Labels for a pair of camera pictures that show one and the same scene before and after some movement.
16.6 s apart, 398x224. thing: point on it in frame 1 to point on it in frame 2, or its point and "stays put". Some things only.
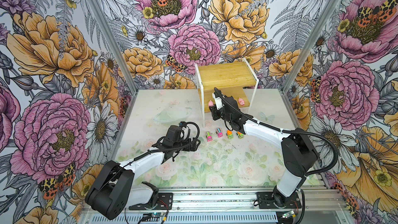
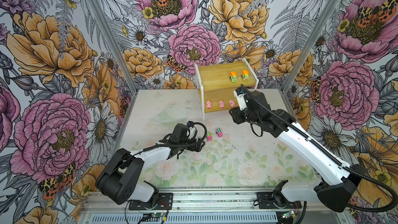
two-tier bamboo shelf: x=233 y=77 stays put
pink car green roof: x=209 y=137 stays put
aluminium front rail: x=231 y=206 stays put
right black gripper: x=214 y=112 to x=236 y=114
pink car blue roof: x=219 y=134 stays put
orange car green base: x=229 y=134 to x=233 y=78
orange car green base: x=240 y=135 to x=245 y=75
